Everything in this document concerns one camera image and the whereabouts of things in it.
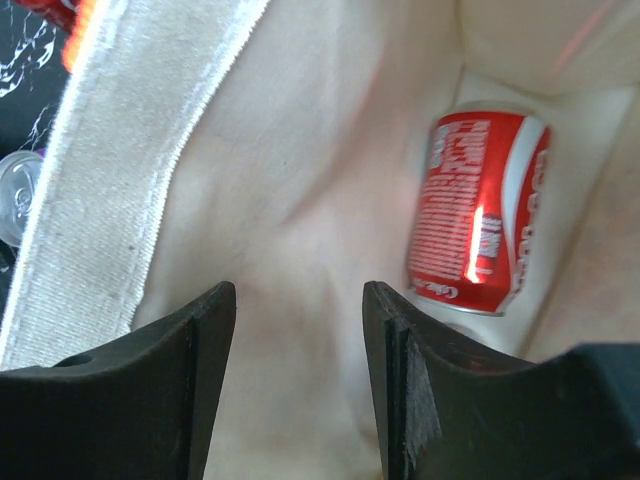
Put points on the red cola can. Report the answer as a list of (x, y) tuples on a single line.
[(60, 13), (475, 223)]

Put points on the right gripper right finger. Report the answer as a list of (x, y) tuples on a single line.
[(449, 407)]

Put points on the beige canvas bag orange handles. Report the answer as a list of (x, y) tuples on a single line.
[(280, 145)]

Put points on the purple soda can front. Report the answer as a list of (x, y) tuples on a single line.
[(20, 171)]

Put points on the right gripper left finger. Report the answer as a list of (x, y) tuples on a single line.
[(142, 406)]

